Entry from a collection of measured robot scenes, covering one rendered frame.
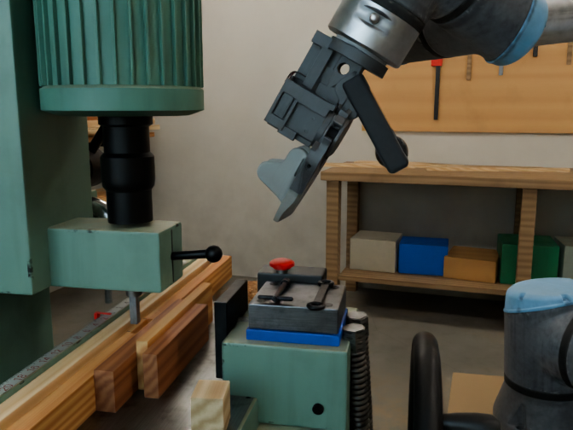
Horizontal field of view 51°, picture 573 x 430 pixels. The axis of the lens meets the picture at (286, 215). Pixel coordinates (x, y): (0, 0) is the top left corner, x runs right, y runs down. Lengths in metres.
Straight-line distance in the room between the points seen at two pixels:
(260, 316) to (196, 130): 3.70
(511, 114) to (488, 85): 0.22
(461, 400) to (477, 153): 2.66
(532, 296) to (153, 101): 0.74
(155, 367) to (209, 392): 0.09
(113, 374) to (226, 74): 3.65
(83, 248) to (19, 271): 0.07
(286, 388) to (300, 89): 0.32
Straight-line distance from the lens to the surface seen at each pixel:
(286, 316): 0.63
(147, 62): 0.62
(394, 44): 0.64
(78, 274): 0.72
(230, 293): 0.69
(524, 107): 3.81
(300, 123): 0.65
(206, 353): 0.77
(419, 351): 0.66
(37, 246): 0.71
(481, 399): 1.33
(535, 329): 1.11
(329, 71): 0.67
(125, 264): 0.69
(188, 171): 4.35
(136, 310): 0.73
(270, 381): 0.65
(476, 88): 3.81
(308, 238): 4.08
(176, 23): 0.65
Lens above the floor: 1.20
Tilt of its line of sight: 10 degrees down
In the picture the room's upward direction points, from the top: straight up
